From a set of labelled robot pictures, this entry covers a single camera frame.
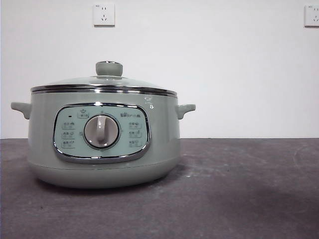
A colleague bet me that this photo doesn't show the glass lid with green knob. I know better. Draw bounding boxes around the glass lid with green knob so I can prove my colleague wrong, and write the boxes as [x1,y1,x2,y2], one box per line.
[31,60,178,94]

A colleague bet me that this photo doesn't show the pale green electric pot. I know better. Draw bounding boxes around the pale green electric pot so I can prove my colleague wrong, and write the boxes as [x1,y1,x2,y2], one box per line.
[10,88,196,189]

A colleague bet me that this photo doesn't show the white wall socket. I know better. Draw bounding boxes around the white wall socket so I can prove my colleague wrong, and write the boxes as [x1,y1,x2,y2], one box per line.
[93,3,116,27]
[304,4,319,28]

